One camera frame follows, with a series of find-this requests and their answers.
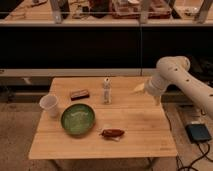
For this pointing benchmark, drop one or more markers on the brown rectangular block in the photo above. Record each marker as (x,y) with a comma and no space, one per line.
(80,94)

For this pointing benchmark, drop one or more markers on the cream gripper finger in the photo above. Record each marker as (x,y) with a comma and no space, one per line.
(157,100)
(139,88)

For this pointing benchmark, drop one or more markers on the white slim bottle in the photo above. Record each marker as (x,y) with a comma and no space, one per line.
(106,91)

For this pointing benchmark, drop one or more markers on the black foot pedal box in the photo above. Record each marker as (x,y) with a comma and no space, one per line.
(198,133)

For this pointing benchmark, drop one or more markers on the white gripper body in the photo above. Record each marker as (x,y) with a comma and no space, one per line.
(155,86)

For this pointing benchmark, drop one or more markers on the white paper cup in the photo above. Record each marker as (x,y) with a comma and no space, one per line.
(49,103)

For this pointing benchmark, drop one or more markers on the red tray on shelf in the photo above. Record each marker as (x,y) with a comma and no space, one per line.
(132,9)

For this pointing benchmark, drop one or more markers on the green ceramic bowl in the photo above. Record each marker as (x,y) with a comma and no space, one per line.
(78,119)

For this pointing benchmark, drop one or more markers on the red chili pepper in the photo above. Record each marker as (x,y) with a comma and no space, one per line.
(114,134)

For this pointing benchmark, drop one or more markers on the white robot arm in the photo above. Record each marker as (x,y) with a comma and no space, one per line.
(174,71)

